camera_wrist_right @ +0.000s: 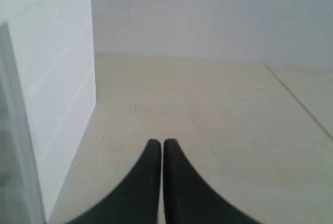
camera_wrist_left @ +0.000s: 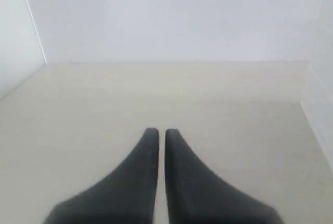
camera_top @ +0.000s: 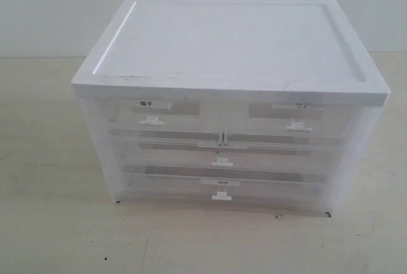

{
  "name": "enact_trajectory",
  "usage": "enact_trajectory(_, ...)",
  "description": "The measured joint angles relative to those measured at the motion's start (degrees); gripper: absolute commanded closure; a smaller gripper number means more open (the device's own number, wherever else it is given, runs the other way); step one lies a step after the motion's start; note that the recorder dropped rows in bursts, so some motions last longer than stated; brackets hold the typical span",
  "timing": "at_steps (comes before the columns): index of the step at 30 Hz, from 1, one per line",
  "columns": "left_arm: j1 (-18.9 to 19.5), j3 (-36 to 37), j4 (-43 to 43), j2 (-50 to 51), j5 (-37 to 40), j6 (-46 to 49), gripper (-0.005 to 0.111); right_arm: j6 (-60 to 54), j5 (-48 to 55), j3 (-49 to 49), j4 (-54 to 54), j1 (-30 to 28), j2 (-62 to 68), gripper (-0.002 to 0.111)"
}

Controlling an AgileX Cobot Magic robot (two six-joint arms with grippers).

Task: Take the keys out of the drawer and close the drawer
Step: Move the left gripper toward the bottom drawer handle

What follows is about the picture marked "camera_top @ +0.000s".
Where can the top left small drawer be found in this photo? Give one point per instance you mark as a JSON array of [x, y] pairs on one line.
[[178, 116]]

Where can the wide drawer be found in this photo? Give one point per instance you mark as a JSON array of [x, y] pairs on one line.
[[257, 188], [156, 152]]

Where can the white translucent drawer cabinet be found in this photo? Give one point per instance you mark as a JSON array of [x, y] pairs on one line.
[[282, 52]]

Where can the small drawer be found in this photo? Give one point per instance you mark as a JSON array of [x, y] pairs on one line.
[[271, 119], [178, 116]]

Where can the top right small drawer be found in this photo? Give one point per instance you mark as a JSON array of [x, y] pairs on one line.
[[271, 119]]

